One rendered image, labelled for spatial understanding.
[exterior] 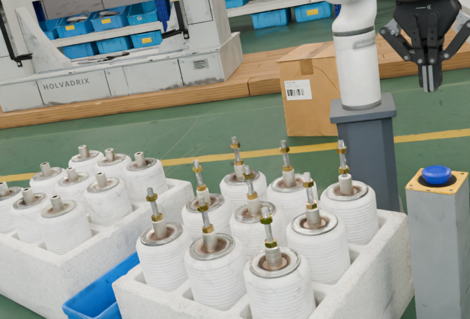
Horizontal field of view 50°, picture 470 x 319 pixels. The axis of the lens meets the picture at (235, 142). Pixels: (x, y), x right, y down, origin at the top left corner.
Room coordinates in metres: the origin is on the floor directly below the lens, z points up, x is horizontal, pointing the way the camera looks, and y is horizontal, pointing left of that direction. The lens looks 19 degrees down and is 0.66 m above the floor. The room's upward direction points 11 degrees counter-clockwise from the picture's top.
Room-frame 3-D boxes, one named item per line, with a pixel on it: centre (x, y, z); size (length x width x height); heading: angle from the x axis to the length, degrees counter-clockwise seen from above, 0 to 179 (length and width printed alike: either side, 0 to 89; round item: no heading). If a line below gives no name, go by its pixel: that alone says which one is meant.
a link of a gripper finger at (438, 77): (0.65, -0.29, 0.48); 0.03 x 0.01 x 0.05; 49
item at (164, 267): (0.79, 0.16, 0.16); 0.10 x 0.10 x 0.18
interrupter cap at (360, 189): (0.81, -0.18, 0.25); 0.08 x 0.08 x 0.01
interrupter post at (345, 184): (0.81, -0.18, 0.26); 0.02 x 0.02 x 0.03
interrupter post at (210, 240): (0.71, 0.07, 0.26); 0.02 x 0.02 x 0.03
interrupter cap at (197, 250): (0.71, 0.07, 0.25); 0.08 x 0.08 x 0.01
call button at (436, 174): (0.67, -0.28, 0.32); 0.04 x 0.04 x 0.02
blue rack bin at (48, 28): (6.29, 1.91, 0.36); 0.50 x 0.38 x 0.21; 165
